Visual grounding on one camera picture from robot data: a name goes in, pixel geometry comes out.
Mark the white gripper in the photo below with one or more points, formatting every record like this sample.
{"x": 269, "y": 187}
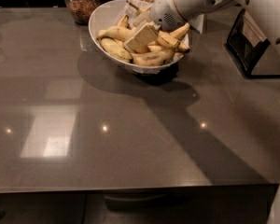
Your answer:
{"x": 163, "y": 10}

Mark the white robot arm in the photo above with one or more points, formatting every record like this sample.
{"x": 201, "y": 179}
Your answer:
{"x": 265, "y": 14}

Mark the long top yellow banana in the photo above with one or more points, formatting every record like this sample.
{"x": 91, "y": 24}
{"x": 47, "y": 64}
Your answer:
{"x": 168, "y": 41}

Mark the back stemmed yellow banana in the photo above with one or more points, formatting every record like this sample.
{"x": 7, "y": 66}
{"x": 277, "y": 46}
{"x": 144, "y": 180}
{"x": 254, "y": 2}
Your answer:
{"x": 138, "y": 9}

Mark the small rear yellow banana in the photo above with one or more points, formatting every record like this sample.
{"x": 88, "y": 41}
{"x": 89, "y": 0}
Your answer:
{"x": 123, "y": 21}

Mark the left upper yellow banana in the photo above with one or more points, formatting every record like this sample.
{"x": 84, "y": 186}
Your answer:
{"x": 115, "y": 32}

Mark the front bottom yellow banana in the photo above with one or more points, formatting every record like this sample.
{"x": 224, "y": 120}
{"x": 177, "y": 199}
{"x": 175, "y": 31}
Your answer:
{"x": 153, "y": 58}

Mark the left lower yellow banana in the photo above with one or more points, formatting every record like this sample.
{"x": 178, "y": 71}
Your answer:
{"x": 115, "y": 50}

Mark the right rear yellow banana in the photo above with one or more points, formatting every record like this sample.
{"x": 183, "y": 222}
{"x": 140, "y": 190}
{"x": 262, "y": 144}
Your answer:
{"x": 180, "y": 32}

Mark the white ceramic bowl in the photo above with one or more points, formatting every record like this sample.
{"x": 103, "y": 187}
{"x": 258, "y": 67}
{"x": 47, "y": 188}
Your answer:
{"x": 105, "y": 17}

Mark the left glass jar brown contents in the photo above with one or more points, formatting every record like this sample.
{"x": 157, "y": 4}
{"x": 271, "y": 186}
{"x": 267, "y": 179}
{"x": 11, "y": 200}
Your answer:
{"x": 81, "y": 10}

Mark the black wire basket holder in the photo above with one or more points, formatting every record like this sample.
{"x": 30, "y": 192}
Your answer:
{"x": 254, "y": 54}

